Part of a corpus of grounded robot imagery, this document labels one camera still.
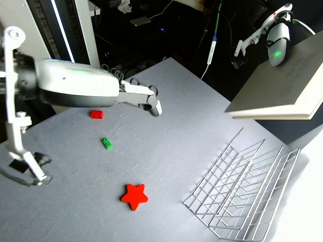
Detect red toy brick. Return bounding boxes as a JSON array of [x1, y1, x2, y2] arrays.
[[89, 109, 104, 120]]

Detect crumpled white paper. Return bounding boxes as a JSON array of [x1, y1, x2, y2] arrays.
[[117, 0, 133, 15]]

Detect green toy brick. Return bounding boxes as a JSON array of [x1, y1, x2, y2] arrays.
[[101, 137, 114, 150]]

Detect grey power bank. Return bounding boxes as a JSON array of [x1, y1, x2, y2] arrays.
[[129, 16, 151, 27]]

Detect thin white cable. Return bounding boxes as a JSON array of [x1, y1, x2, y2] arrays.
[[148, 0, 175, 21]]

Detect beige paperback book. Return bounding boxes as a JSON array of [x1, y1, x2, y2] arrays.
[[224, 30, 323, 120]]

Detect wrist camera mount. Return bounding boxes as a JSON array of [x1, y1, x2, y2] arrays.
[[0, 26, 53, 188], [231, 24, 268, 70]]

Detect green hanging cable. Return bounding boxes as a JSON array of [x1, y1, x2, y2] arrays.
[[213, 0, 224, 41]]

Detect black storage box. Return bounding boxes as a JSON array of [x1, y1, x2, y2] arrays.
[[111, 59, 157, 79]]

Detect white and black column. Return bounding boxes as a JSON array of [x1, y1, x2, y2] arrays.
[[0, 0, 101, 69]]

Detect red star block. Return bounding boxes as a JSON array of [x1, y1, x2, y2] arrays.
[[120, 183, 149, 211]]

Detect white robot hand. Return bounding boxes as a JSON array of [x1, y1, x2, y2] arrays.
[[266, 20, 316, 68], [34, 57, 164, 118]]

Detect silver wire dish rack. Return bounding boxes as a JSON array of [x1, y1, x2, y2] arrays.
[[183, 127, 301, 242]]

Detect white cable adapter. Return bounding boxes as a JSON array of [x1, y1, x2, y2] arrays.
[[200, 41, 217, 80]]

